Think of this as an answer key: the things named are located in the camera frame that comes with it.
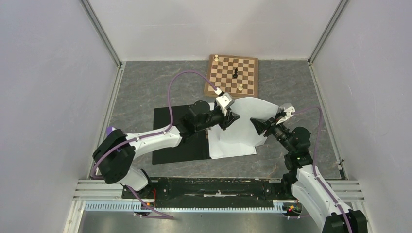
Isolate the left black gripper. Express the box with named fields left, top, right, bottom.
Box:
left=196, top=106, right=240, bottom=132

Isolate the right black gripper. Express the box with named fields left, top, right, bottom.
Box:
left=250, top=112, right=294, bottom=153

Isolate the white paper sheet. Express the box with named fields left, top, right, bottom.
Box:
left=207, top=125, right=256, bottom=159
left=220, top=97, right=279, bottom=147

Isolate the teal black file folder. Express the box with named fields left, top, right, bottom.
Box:
left=152, top=107, right=211, bottom=165

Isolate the purple stand with phone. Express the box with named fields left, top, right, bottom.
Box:
left=105, top=127, right=123, bottom=149

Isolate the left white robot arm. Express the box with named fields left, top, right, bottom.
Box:
left=92, top=101, right=240, bottom=198

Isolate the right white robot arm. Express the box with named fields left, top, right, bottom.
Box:
left=250, top=117, right=368, bottom=233

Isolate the black chess piece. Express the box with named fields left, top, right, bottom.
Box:
left=233, top=68, right=238, bottom=79

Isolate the wooden chessboard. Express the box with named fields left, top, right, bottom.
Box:
left=204, top=54, right=259, bottom=98

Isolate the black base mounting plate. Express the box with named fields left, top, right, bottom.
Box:
left=137, top=177, right=301, bottom=208

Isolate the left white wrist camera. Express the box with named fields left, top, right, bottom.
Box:
left=215, top=92, right=235, bottom=116

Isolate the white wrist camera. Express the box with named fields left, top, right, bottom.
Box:
left=276, top=103, right=295, bottom=125
left=215, top=92, right=235, bottom=116

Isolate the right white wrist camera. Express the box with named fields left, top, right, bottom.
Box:
left=276, top=103, right=295, bottom=125

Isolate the aluminium frame rail right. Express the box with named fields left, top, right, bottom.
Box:
left=308, top=0, right=349, bottom=66

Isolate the aluminium frame rail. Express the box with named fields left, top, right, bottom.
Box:
left=79, top=0, right=123, bottom=67
left=308, top=0, right=349, bottom=66

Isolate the white toothed cable duct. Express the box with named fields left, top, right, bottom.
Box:
left=84, top=200, right=287, bottom=213

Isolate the aluminium frame rail left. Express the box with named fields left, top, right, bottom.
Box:
left=79, top=0, right=123, bottom=67

